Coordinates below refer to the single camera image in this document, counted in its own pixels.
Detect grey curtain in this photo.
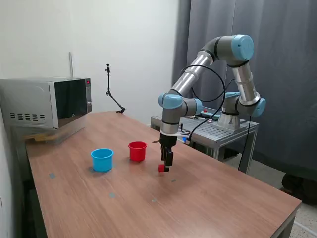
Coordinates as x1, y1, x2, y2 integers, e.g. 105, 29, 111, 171
170, 0, 317, 179

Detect blue teach pendant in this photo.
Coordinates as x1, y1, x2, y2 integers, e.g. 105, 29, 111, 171
201, 107, 221, 119

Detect red plastic bin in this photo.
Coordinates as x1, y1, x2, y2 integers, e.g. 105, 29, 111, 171
127, 141, 148, 162

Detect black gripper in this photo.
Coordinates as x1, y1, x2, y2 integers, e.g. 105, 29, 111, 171
159, 133, 178, 173

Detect blue plastic bin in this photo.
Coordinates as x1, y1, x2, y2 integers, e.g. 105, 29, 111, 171
91, 148, 114, 173

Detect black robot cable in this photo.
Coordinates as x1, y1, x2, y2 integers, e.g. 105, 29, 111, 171
181, 64, 252, 172

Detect white floor cable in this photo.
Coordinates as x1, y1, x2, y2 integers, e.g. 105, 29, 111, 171
294, 221, 317, 235

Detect white wall pipe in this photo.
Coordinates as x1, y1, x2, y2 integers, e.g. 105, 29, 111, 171
68, 51, 74, 78

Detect wooden blocks under microwave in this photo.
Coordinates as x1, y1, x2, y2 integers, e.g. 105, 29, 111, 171
21, 133, 59, 144

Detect grey metal robot stand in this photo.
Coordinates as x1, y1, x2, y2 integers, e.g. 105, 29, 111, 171
150, 109, 260, 174

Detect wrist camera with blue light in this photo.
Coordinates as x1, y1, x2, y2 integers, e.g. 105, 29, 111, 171
177, 132, 193, 145

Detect silver microwave oven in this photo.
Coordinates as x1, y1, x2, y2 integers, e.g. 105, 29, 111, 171
0, 77, 93, 130

